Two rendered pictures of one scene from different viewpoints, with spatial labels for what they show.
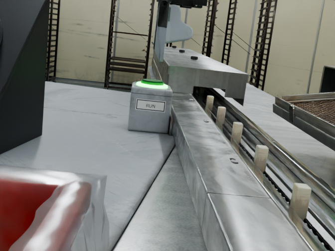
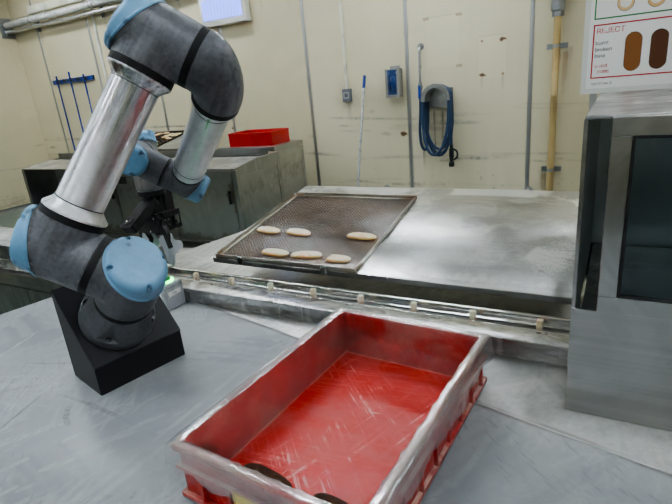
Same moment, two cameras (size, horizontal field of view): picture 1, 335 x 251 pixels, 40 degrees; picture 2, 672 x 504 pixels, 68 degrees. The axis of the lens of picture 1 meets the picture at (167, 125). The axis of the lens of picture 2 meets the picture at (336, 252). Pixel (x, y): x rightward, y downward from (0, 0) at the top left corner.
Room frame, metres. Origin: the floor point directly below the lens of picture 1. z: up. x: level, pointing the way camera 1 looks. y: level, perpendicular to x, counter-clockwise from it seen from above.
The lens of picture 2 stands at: (-0.35, 0.82, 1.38)
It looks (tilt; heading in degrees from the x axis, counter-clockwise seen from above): 19 degrees down; 305
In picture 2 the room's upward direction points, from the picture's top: 5 degrees counter-clockwise
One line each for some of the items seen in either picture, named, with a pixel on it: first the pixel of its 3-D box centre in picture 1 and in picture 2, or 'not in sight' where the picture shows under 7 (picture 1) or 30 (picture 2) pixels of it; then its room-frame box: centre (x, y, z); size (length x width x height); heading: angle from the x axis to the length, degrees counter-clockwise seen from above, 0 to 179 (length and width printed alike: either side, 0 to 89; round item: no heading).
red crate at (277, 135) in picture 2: not in sight; (259, 137); (3.11, -2.97, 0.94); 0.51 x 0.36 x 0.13; 9
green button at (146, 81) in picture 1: (152, 84); not in sight; (0.80, 0.03, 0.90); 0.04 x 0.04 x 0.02
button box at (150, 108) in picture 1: (150, 116); (168, 298); (0.80, 0.03, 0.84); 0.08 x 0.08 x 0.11; 5
